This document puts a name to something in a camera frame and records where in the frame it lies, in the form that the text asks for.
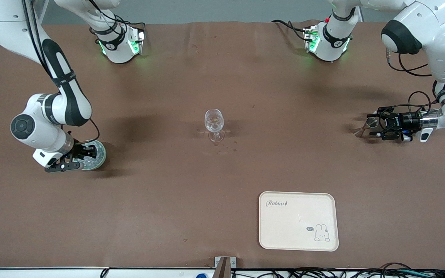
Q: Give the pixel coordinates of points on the clear wine glass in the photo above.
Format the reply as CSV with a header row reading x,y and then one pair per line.
x,y
214,119

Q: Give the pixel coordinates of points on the cream rabbit print tray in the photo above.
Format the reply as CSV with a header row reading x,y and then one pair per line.
x,y
284,231

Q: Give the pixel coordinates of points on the blue bottle cap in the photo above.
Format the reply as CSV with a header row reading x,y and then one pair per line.
x,y
202,275

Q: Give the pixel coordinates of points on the steel double jigger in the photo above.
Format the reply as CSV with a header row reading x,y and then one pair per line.
x,y
358,132

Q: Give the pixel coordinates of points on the metal pole mounting bracket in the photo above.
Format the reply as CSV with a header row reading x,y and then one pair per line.
x,y
218,262

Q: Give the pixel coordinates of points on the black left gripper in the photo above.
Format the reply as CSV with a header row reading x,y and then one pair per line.
x,y
408,121

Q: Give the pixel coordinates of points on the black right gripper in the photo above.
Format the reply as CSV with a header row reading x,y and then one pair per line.
x,y
78,150

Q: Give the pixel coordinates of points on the green ceramic bowl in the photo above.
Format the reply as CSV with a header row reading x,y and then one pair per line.
x,y
101,160

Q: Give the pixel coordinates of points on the clear ice cubes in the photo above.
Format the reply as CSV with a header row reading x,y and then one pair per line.
x,y
91,165

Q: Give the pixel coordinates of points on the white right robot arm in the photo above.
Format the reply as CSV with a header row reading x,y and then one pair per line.
x,y
33,135

